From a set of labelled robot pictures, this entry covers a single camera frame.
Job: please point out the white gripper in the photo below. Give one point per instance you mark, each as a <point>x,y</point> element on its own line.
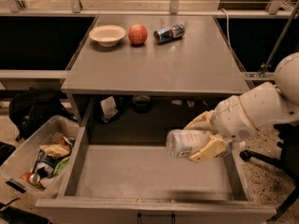
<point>231,118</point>

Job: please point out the clear plastic water bottle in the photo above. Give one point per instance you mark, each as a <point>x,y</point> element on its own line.
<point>182,143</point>

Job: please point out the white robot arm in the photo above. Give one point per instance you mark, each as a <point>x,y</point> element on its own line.
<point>278,102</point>

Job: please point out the open grey top drawer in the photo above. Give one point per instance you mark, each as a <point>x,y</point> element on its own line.
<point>112,184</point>

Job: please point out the grey cabinet counter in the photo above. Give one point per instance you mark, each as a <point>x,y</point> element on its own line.
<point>198,63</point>

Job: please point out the black bowl under counter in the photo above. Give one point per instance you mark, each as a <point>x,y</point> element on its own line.
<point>141,104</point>

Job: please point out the black office chair base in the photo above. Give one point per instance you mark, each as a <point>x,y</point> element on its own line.
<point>271,160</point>

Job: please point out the crushed blue soda can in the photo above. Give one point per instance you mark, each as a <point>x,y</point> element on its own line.
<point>169,33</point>

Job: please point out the white paper under counter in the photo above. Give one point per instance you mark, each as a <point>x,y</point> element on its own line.
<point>109,109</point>

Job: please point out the red apple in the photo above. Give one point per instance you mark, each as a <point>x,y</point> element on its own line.
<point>138,34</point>

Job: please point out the white paper bowl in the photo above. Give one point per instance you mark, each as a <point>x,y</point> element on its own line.
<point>107,35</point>

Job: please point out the yellow chip bag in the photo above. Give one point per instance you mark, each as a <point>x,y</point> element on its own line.
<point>56,150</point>

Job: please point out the dark snack bag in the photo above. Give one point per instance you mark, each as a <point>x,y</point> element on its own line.
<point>44,165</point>

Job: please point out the clear plastic bin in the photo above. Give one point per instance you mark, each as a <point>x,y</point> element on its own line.
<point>23,159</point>

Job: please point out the black backpack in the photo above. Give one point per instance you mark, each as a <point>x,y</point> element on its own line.
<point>29,110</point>

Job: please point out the red soda can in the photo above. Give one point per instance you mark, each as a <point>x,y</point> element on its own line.
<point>31,178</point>

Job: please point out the black drawer handle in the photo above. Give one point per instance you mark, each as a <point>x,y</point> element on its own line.
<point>147,219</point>

